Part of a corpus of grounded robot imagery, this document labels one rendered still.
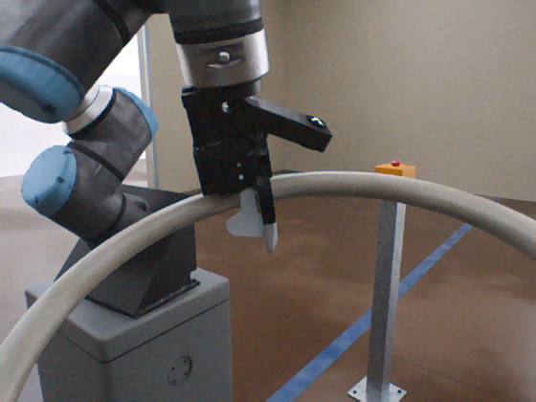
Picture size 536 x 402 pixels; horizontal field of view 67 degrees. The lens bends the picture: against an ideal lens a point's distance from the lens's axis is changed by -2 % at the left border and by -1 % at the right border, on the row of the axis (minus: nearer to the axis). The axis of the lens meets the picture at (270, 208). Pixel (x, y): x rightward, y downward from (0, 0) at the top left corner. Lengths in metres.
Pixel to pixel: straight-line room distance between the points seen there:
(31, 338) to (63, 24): 0.28
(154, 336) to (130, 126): 0.50
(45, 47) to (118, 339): 0.69
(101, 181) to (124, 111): 0.17
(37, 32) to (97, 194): 0.60
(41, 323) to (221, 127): 0.25
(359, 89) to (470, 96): 1.74
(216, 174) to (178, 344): 0.72
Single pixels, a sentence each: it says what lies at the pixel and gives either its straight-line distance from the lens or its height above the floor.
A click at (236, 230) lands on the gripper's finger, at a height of 1.19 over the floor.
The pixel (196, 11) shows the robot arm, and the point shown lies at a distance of 0.40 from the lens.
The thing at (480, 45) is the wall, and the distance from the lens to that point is 6.66.
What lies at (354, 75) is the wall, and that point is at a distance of 7.28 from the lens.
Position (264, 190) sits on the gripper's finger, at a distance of 0.45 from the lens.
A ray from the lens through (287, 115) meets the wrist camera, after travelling 0.47.
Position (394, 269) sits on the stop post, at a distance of 1.81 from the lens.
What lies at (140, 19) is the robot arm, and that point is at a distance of 0.49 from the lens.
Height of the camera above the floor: 1.34
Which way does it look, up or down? 15 degrees down
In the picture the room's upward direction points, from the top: straight up
